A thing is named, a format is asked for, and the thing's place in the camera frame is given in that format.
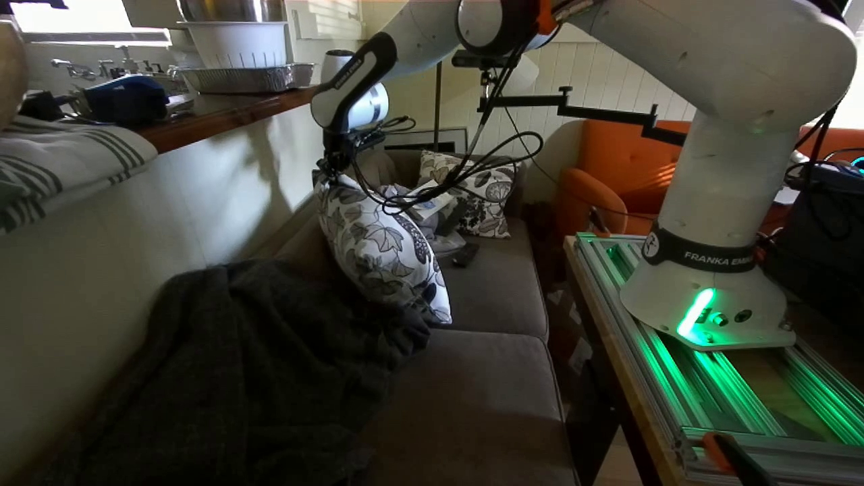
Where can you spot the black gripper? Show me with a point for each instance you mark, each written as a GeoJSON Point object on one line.
{"type": "Point", "coordinates": [340, 149]}

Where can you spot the large floral pillow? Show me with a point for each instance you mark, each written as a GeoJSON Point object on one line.
{"type": "Point", "coordinates": [388, 252]}

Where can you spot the dark grey blanket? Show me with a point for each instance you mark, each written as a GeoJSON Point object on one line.
{"type": "Point", "coordinates": [243, 380]}

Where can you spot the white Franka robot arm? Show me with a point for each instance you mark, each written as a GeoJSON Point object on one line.
{"type": "Point", "coordinates": [720, 199]}

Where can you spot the small floral pillow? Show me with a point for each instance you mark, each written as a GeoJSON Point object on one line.
{"type": "Point", "coordinates": [489, 192]}

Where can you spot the white blue book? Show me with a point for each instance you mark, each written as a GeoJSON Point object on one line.
{"type": "Point", "coordinates": [435, 213]}

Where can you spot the thin black stand pole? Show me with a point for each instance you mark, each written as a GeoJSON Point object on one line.
{"type": "Point", "coordinates": [439, 110]}

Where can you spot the wooden counter top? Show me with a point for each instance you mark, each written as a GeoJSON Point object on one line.
{"type": "Point", "coordinates": [217, 113]}

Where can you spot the foil tray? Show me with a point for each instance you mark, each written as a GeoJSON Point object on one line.
{"type": "Point", "coordinates": [239, 80]}

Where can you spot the small black object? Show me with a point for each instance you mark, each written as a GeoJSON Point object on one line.
{"type": "Point", "coordinates": [462, 255]}

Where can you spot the white plastic tub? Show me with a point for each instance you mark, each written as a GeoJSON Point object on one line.
{"type": "Point", "coordinates": [239, 44]}

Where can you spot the metal pot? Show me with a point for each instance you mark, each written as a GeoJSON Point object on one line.
{"type": "Point", "coordinates": [231, 13]}

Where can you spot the blue cloth item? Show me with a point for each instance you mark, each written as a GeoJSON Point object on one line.
{"type": "Point", "coordinates": [126, 99]}

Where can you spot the grey-brown sofa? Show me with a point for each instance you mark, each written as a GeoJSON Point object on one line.
{"type": "Point", "coordinates": [487, 396]}

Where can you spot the striped white towel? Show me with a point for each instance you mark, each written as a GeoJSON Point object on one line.
{"type": "Point", "coordinates": [64, 164]}

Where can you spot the orange armchair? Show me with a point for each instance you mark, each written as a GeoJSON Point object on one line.
{"type": "Point", "coordinates": [610, 179]}

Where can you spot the bright window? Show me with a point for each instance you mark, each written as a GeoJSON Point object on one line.
{"type": "Point", "coordinates": [82, 18]}

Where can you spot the black item on counter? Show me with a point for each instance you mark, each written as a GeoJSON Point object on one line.
{"type": "Point", "coordinates": [41, 107]}

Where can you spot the black bag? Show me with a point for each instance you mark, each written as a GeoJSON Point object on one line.
{"type": "Point", "coordinates": [824, 245]}

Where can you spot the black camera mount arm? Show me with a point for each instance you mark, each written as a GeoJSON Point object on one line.
{"type": "Point", "coordinates": [527, 99]}

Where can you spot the aluminium frame robot table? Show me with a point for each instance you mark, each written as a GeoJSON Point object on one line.
{"type": "Point", "coordinates": [685, 407]}

